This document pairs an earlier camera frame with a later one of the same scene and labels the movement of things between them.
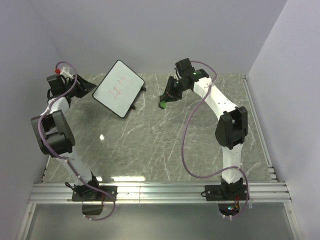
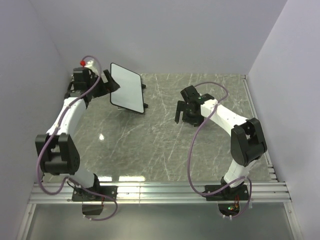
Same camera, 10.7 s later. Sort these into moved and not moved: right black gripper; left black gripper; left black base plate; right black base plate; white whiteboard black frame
Moved: white whiteboard black frame; right black gripper; left black gripper
Not moved: right black base plate; left black base plate
